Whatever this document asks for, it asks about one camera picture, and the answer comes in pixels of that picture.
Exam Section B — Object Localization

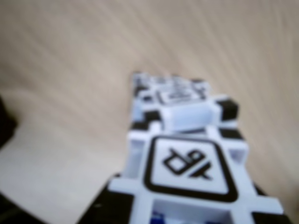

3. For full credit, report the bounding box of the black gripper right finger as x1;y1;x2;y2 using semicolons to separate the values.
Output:
253;183;292;224

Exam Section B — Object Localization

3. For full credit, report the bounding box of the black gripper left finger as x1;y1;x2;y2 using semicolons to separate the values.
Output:
77;173;119;224

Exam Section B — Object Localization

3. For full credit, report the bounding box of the white cube crossed-letters print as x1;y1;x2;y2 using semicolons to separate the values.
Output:
109;129;285;224

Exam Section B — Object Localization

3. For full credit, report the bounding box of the white cube hexagon print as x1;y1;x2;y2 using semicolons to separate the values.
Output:
132;86;239;136

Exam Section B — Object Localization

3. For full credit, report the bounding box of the white cube interlocked-diamond print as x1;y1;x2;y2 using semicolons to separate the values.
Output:
132;71;210;88

